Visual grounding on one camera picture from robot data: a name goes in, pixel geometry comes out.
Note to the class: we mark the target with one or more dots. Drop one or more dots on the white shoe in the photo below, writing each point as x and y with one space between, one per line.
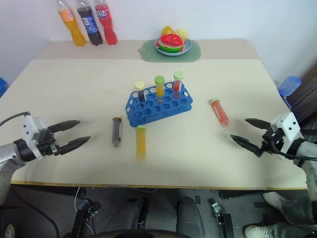
256 231
272 199

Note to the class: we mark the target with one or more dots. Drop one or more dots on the cola bottle blue label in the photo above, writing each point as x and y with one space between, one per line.
90 27

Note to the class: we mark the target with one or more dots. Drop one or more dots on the blue plate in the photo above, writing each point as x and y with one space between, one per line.
187 47

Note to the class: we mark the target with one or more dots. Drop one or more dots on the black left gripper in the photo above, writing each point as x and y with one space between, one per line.
48 146

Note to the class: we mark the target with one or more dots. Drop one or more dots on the dark brown cabinet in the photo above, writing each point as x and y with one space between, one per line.
305 94

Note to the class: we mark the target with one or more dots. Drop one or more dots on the black stand leg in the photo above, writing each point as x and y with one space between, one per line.
83 218
224 223

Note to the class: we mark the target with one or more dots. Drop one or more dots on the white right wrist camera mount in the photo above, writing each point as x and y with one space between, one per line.
287 126

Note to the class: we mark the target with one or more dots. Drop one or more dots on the red soda bottle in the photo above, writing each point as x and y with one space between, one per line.
107 24

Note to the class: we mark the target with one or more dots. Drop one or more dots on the dark liquid tube yellow cap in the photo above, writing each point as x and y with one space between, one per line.
141 93

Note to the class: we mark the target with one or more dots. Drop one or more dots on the orange soda bottle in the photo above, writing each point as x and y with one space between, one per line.
74 27

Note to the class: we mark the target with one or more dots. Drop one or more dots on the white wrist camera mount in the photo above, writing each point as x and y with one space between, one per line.
287 126
32 126

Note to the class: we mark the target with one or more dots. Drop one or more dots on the toy watermelon slice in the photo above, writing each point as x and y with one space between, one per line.
172 43

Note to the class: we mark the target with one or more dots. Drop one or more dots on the blue plastic crate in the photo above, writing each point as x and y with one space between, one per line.
3 86

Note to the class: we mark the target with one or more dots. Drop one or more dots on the red liquid tube green cap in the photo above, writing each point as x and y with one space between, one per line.
177 83

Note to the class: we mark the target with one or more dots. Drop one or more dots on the black table crossbar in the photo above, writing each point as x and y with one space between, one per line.
242 194

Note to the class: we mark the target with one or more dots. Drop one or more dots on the dark purple tube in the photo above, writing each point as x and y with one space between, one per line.
117 131

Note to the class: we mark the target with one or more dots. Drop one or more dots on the yellow toy fruit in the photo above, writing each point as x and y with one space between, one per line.
182 34

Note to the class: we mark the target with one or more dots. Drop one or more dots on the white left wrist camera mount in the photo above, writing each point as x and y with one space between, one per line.
32 126

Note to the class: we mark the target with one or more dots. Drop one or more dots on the grey trouser leg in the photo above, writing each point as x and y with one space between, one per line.
297 210

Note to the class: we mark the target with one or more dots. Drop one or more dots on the orange liquid tube green cap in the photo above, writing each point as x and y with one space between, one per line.
159 86

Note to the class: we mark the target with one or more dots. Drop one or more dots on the green placemat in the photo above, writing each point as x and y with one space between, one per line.
148 54

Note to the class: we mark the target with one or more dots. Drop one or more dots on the blue test tube rack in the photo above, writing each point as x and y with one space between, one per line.
158 110

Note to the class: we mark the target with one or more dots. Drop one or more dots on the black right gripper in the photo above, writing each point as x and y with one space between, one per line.
271 138

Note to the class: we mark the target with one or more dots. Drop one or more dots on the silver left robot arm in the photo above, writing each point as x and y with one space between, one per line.
10 158

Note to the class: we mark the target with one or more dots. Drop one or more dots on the orange toy fruit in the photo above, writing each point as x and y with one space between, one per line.
168 30

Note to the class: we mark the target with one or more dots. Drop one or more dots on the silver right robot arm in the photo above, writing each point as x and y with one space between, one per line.
307 153

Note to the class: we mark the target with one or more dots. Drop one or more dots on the dark rounded shape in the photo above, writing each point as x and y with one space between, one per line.
189 215
130 213

